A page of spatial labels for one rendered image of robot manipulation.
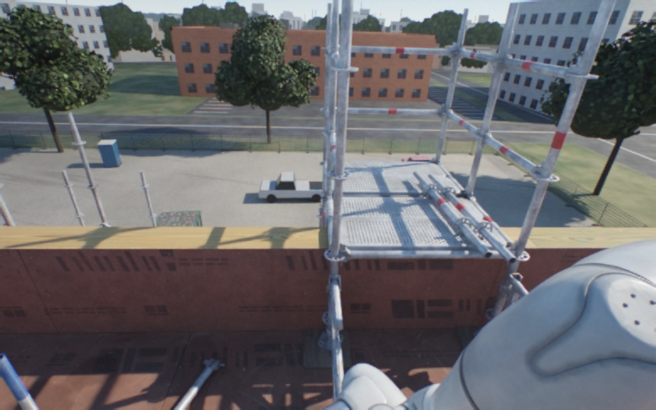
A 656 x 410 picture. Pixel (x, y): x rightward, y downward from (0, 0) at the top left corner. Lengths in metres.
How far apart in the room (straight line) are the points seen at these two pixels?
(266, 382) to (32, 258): 1.57
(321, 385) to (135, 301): 1.30
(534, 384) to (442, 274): 2.02
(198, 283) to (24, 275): 1.04
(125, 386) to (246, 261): 0.99
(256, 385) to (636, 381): 2.10
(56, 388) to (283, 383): 1.31
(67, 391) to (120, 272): 0.70
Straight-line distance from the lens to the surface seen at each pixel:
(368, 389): 1.06
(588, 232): 2.93
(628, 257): 0.45
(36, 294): 2.85
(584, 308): 0.33
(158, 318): 2.64
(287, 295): 2.31
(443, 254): 2.09
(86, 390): 2.62
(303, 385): 2.28
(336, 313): 1.84
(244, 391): 2.30
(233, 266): 2.20
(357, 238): 2.07
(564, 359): 0.34
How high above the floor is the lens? 1.90
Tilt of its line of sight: 28 degrees down
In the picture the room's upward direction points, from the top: 2 degrees clockwise
